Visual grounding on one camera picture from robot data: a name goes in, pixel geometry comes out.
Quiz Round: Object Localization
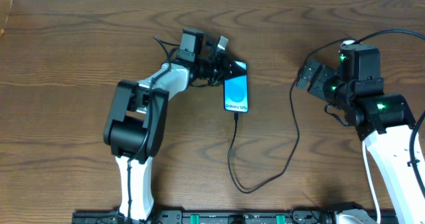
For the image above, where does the blue Galaxy smartphone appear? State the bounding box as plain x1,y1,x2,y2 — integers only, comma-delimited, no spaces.
224,74,248,113

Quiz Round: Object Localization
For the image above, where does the black charging cable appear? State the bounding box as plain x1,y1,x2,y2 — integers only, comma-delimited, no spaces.
227,37,353,194

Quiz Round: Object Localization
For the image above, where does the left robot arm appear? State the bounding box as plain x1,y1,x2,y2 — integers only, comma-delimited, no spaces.
103,28,247,223

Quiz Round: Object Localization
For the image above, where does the white power strip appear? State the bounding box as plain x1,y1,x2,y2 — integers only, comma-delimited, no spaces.
341,40,355,47

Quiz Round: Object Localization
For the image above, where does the white power strip cord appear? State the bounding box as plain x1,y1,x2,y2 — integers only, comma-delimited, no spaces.
361,140,382,224

